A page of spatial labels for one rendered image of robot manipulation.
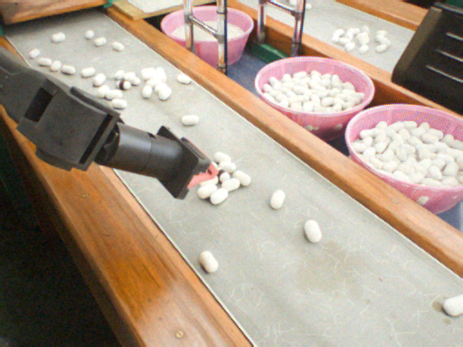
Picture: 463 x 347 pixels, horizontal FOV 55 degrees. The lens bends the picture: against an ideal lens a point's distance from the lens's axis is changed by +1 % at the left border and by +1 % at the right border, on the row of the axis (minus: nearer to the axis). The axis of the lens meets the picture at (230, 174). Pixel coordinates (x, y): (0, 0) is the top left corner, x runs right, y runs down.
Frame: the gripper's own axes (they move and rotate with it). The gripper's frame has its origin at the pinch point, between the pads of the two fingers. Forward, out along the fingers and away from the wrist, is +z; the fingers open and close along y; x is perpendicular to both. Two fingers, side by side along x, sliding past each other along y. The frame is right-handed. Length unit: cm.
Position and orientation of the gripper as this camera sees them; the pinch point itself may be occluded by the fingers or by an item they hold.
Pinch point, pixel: (212, 173)
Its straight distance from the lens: 67.5
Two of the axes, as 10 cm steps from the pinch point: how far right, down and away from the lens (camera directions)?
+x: -5.1, 8.3, 2.2
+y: -5.8, -5.2, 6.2
